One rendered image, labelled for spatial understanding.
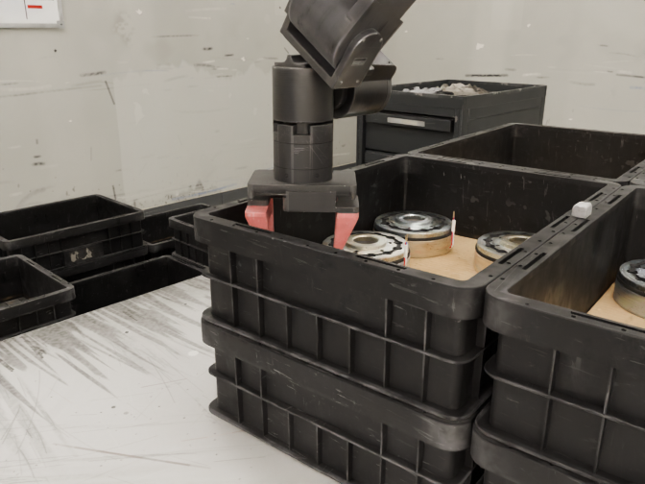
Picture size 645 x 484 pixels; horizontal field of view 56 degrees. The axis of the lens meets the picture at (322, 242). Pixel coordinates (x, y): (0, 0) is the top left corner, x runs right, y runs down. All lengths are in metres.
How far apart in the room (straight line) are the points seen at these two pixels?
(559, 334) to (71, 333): 0.68
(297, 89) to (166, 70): 3.22
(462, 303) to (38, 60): 3.13
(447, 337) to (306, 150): 0.22
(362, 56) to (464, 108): 1.53
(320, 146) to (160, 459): 0.34
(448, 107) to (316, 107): 1.53
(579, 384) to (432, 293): 0.11
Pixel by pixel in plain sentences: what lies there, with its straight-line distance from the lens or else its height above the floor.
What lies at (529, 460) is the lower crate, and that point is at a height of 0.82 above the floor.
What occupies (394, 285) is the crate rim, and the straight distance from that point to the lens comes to 0.46.
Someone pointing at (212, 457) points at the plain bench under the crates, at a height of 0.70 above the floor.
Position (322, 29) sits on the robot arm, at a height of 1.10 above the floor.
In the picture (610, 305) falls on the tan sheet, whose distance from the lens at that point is 0.70.
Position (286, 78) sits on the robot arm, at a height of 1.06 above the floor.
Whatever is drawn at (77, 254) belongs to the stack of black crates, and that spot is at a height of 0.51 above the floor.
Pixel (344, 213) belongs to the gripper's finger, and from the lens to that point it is 0.57.
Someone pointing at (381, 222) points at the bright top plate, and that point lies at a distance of 0.80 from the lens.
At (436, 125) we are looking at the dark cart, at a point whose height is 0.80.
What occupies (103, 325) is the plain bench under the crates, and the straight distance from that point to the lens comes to 0.93.
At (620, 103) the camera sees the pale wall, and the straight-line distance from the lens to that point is 4.01.
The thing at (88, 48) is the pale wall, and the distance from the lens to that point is 3.54.
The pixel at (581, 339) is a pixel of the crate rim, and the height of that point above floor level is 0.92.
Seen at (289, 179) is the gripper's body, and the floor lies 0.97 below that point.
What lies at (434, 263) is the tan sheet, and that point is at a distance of 0.75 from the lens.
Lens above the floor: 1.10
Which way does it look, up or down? 19 degrees down
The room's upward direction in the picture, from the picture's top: straight up
